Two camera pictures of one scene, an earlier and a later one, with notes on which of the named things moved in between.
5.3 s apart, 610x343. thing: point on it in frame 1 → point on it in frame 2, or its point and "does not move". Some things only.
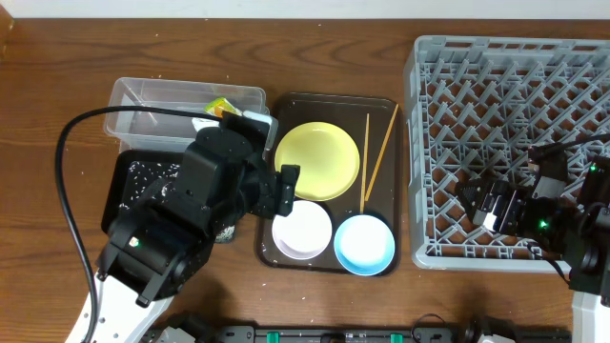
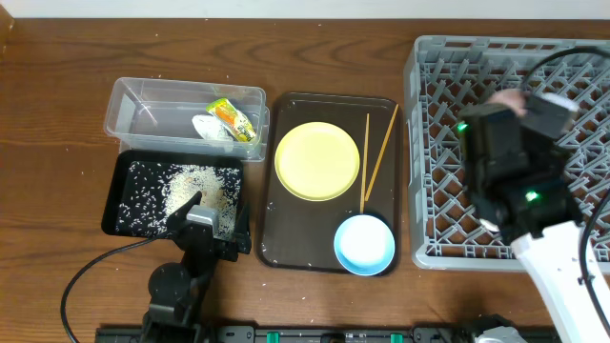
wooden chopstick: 363,184 does not move
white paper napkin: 200,124 does not move
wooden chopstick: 383,146 does not move
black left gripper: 274,187 → 244,245
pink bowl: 305,232 → 514,97
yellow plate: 327,156 does not move
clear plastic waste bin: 147,131 does not move
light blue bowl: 364,245 does not move
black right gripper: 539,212 → 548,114
